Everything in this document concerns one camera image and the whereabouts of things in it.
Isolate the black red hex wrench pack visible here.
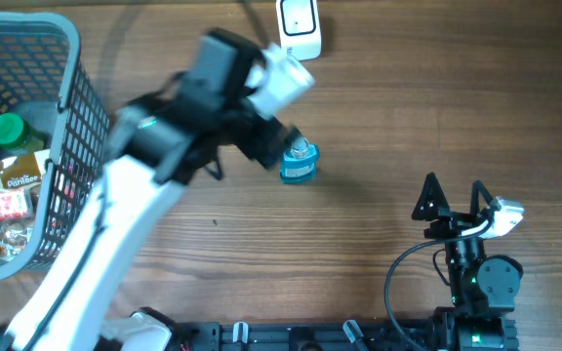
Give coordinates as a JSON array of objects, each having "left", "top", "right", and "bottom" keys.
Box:
[{"left": 48, "top": 159, "right": 89, "bottom": 237}]

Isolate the red white small packet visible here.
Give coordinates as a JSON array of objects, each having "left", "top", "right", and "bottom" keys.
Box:
[{"left": 0, "top": 189, "right": 34, "bottom": 221}]

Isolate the grey plastic mesh basket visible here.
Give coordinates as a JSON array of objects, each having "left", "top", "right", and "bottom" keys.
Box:
[{"left": 0, "top": 12, "right": 109, "bottom": 280}]

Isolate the clear wrapped snack bag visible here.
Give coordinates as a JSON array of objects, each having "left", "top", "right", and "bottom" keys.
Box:
[{"left": 0, "top": 218, "right": 34, "bottom": 261}]

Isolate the blue Listerine mouthwash bottle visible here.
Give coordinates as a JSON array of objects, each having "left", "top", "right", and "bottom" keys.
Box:
[{"left": 279, "top": 136, "right": 320, "bottom": 184}]

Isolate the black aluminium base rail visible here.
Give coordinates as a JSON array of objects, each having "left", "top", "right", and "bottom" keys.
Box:
[{"left": 163, "top": 319, "right": 520, "bottom": 351}]

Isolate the white barcode scanner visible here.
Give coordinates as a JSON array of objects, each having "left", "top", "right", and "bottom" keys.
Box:
[{"left": 275, "top": 0, "right": 322, "bottom": 60}]

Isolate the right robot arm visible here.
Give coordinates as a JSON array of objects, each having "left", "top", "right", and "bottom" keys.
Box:
[{"left": 412, "top": 173, "right": 524, "bottom": 351}]

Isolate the green lid jar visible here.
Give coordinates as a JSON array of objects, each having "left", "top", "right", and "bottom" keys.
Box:
[{"left": 0, "top": 112, "right": 45, "bottom": 155}]

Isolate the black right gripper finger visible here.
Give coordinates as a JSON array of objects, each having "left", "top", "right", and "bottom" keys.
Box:
[
  {"left": 470, "top": 180, "right": 494, "bottom": 215},
  {"left": 411, "top": 173, "right": 451, "bottom": 220}
]

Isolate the brown Pantree snack pouch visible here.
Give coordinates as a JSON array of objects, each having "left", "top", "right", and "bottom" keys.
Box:
[{"left": 0, "top": 149, "right": 50, "bottom": 192}]

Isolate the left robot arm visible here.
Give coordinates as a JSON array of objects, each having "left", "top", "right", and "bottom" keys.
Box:
[{"left": 0, "top": 28, "right": 315, "bottom": 350}]

